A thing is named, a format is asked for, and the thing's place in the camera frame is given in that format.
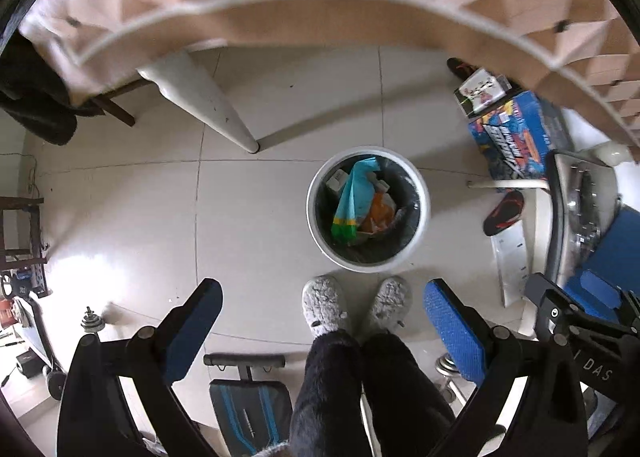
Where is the person's leg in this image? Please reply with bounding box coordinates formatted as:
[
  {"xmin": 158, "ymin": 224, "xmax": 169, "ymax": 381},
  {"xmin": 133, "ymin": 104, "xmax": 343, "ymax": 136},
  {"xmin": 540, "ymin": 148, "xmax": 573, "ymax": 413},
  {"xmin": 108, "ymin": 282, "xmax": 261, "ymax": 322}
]
[
  {"xmin": 360, "ymin": 332, "xmax": 458, "ymax": 457},
  {"xmin": 290, "ymin": 329, "xmax": 363, "ymax": 457}
]

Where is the dark wooden stool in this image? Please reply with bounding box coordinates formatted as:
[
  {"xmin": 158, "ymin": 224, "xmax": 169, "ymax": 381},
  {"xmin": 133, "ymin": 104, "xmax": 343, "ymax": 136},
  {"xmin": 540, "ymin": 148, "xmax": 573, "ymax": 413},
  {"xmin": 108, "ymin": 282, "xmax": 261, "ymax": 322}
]
[{"xmin": 0, "ymin": 195, "xmax": 51, "ymax": 298}]

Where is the person's left leg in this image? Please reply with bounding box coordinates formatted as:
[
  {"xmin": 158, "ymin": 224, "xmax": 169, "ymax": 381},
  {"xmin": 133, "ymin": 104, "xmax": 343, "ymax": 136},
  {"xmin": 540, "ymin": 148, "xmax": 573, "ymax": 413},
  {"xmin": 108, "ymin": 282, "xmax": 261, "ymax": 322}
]
[{"xmin": 290, "ymin": 329, "xmax": 363, "ymax": 457}]

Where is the teal green plastic package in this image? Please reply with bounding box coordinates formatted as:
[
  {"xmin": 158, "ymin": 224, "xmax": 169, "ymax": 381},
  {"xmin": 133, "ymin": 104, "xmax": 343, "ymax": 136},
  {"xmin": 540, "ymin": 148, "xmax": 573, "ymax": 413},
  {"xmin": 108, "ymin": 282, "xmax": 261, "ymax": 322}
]
[{"xmin": 331, "ymin": 157, "xmax": 380, "ymax": 245}]

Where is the person's grey slipper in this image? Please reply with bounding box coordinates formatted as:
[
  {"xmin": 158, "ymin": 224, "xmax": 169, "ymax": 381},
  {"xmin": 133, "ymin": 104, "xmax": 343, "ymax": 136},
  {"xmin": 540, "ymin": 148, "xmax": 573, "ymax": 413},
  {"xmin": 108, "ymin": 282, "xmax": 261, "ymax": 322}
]
[
  {"xmin": 301, "ymin": 274, "xmax": 351, "ymax": 338},
  {"xmin": 361, "ymin": 276, "xmax": 412, "ymax": 335}
]

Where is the white table crossbar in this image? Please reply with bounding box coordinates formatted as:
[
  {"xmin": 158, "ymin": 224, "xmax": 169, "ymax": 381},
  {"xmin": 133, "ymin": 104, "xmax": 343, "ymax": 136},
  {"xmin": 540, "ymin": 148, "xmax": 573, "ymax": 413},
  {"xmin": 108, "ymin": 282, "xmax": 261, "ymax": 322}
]
[{"xmin": 467, "ymin": 178, "xmax": 551, "ymax": 192}]

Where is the person's right grey slipper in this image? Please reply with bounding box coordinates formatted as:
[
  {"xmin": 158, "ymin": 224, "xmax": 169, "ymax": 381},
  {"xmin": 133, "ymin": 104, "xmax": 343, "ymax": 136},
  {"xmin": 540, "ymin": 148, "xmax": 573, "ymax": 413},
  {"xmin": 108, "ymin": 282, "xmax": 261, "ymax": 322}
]
[{"xmin": 361, "ymin": 276, "xmax": 412, "ymax": 335}]

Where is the orange plastic wrapper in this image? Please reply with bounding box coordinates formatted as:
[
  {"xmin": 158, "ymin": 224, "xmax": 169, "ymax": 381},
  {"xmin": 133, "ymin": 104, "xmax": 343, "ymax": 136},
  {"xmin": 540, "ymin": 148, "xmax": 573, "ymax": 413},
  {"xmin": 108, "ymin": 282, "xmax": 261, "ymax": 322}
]
[{"xmin": 359, "ymin": 191, "xmax": 398, "ymax": 235}]

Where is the black red shoe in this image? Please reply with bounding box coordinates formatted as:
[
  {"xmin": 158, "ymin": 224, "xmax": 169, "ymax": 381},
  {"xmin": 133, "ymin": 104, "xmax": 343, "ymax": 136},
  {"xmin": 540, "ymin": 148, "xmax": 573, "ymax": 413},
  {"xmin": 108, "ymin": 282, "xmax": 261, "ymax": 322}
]
[{"xmin": 446, "ymin": 57, "xmax": 476, "ymax": 80}]

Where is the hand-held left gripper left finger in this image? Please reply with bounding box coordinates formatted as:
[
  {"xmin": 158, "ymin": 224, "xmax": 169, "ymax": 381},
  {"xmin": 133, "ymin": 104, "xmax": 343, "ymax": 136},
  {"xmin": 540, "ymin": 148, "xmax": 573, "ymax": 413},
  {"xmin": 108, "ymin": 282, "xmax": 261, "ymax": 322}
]
[{"xmin": 57, "ymin": 278, "xmax": 223, "ymax": 457}]

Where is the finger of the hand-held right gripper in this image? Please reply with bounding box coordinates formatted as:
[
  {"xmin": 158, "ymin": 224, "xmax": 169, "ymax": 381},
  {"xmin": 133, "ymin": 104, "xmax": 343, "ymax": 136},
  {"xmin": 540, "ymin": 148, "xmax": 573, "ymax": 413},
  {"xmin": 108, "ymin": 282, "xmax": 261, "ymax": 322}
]
[
  {"xmin": 580, "ymin": 269, "xmax": 640, "ymax": 325},
  {"xmin": 524, "ymin": 273, "xmax": 640, "ymax": 353}
]

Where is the person's right leg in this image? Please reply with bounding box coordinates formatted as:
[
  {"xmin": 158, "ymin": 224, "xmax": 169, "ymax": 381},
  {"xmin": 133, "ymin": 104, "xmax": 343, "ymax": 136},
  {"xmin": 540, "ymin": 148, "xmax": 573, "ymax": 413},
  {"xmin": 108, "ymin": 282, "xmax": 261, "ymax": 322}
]
[{"xmin": 360, "ymin": 332, "xmax": 458, "ymax": 457}]

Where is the blue stool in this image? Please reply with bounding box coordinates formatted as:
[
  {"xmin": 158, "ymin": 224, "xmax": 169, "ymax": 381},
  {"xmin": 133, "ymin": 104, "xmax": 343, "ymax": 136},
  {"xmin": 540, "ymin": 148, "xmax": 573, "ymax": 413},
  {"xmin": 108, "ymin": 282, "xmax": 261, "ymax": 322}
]
[{"xmin": 562, "ymin": 207, "xmax": 640, "ymax": 310}]

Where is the white ruler board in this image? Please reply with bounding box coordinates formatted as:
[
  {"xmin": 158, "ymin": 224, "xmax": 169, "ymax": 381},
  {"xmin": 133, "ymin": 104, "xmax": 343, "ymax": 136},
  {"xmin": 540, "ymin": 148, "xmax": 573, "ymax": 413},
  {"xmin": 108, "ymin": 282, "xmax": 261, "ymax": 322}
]
[{"xmin": 492, "ymin": 224, "xmax": 531, "ymax": 308}]

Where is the person's left grey slipper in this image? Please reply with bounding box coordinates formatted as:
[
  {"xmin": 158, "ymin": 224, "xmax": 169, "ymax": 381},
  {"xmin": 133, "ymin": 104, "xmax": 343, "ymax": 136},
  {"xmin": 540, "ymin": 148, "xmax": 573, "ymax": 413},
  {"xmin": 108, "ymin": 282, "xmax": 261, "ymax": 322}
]
[{"xmin": 301, "ymin": 274, "xmax": 351, "ymax": 338}]

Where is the small white printed box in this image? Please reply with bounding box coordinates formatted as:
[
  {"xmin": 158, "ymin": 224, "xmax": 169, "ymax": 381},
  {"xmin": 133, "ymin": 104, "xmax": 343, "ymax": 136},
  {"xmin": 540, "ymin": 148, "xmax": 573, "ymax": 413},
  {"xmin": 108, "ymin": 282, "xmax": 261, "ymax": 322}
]
[{"xmin": 454, "ymin": 68, "xmax": 511, "ymax": 115}]

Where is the black jacket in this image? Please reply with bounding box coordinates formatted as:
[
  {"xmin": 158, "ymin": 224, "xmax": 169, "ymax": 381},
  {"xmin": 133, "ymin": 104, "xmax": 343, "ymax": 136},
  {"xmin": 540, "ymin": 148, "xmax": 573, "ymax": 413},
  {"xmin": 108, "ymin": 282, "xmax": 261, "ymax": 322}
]
[{"xmin": 0, "ymin": 32, "xmax": 78, "ymax": 146}]

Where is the small metal dumbbell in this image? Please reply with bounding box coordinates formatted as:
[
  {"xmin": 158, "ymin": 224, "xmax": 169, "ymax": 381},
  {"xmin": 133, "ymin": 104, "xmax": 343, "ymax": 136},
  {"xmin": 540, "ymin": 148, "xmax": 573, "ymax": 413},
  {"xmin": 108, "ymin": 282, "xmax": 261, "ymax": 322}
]
[{"xmin": 80, "ymin": 306, "xmax": 106, "ymax": 335}]

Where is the brown wooden chair leg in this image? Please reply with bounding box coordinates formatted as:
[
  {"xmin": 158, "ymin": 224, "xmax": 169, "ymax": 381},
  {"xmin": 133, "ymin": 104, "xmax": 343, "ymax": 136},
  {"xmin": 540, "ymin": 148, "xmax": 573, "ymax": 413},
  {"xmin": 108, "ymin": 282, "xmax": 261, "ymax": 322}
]
[{"xmin": 92, "ymin": 92, "xmax": 136, "ymax": 128}]

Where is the black blue weight bench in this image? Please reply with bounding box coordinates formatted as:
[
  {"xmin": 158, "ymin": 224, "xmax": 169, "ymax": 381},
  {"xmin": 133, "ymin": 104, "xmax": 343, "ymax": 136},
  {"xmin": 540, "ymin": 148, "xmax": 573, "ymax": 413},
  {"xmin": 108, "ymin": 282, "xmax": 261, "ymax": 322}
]
[{"xmin": 202, "ymin": 353, "xmax": 295, "ymax": 453}]

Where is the white trash bin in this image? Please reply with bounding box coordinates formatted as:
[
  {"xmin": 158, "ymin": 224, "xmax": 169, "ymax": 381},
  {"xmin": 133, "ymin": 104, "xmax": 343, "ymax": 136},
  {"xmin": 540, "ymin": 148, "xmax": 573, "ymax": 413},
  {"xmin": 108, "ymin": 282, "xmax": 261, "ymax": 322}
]
[{"xmin": 306, "ymin": 146, "xmax": 432, "ymax": 273}]

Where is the white scooter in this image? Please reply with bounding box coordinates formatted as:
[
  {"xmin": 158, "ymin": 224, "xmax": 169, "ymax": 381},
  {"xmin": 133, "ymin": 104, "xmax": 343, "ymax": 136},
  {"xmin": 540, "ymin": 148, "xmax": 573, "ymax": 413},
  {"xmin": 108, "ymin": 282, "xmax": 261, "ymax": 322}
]
[{"xmin": 0, "ymin": 277, "xmax": 68, "ymax": 400}]

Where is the blue printed toy box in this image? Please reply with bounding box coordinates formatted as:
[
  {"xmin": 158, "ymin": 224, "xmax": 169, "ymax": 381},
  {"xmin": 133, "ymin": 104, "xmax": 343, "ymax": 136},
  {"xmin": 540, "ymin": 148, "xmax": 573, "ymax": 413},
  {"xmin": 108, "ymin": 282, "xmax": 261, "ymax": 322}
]
[{"xmin": 467, "ymin": 91, "xmax": 573, "ymax": 180}]

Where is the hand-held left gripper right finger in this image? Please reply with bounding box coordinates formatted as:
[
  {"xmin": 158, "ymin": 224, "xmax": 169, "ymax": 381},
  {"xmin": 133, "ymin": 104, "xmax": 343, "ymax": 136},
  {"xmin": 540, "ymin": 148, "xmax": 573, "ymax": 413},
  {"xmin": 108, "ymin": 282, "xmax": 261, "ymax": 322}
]
[{"xmin": 424, "ymin": 278, "xmax": 588, "ymax": 457}]

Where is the red black slipper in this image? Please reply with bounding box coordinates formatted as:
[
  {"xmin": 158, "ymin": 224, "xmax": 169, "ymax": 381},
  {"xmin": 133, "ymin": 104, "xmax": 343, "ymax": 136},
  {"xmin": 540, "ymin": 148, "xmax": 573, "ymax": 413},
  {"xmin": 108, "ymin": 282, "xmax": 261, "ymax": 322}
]
[{"xmin": 482, "ymin": 189, "xmax": 526, "ymax": 237}]

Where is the grey metal panel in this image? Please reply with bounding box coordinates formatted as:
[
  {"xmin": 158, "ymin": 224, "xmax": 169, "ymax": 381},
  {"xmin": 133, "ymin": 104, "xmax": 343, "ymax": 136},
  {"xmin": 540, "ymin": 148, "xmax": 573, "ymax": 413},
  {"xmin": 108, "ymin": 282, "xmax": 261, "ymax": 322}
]
[{"xmin": 545, "ymin": 151, "xmax": 623, "ymax": 285}]

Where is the chrome dumbbell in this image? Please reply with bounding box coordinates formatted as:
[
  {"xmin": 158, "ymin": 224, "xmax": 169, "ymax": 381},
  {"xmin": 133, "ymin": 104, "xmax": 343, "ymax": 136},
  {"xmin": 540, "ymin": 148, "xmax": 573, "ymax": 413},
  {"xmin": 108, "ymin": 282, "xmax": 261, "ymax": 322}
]
[{"xmin": 432, "ymin": 354, "xmax": 466, "ymax": 405}]

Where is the white table leg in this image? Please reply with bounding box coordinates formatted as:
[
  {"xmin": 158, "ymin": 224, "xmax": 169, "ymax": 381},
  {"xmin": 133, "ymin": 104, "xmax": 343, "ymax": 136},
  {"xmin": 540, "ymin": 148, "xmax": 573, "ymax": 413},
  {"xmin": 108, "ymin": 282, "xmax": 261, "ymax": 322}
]
[{"xmin": 136, "ymin": 49, "xmax": 261, "ymax": 154}]

